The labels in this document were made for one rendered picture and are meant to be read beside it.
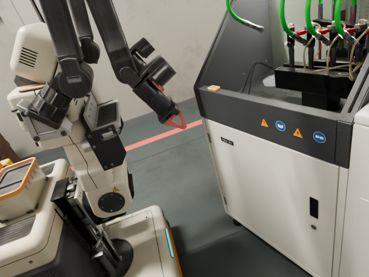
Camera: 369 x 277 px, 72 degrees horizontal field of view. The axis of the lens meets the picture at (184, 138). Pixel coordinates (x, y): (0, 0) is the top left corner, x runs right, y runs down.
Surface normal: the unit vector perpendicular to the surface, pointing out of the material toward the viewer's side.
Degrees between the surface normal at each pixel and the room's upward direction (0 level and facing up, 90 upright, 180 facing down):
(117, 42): 79
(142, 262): 0
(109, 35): 85
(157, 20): 90
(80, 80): 90
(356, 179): 90
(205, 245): 0
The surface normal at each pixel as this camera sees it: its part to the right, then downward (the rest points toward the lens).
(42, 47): 0.24, 0.46
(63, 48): 0.15, 0.29
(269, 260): -0.26, -0.82
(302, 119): -0.77, 0.49
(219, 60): 0.58, 0.29
